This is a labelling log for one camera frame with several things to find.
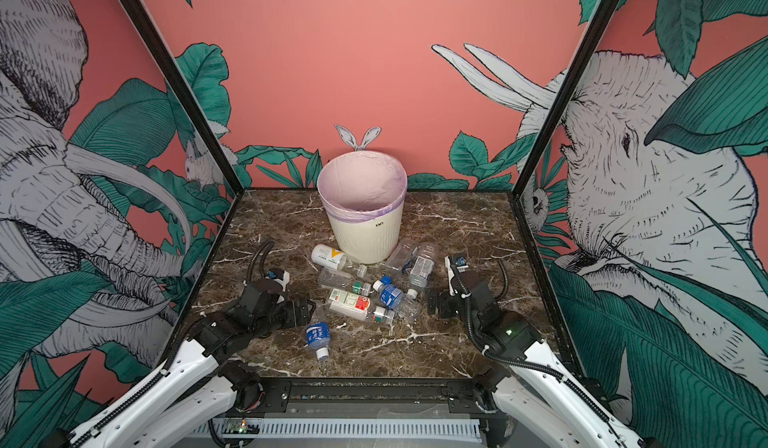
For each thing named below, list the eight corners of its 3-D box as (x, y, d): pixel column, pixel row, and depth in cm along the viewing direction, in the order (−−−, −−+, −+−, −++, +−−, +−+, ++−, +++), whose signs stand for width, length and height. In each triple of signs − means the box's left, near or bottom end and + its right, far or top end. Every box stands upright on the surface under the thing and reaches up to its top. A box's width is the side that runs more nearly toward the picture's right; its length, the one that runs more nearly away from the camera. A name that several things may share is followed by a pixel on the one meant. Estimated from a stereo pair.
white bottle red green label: (329, 311, 90) (325, 302, 85) (335, 297, 93) (331, 287, 88) (365, 321, 88) (364, 312, 83) (370, 307, 91) (369, 297, 86)
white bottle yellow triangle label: (313, 264, 101) (308, 253, 96) (322, 251, 105) (318, 240, 99) (360, 285, 97) (359, 274, 91) (368, 271, 100) (367, 260, 94)
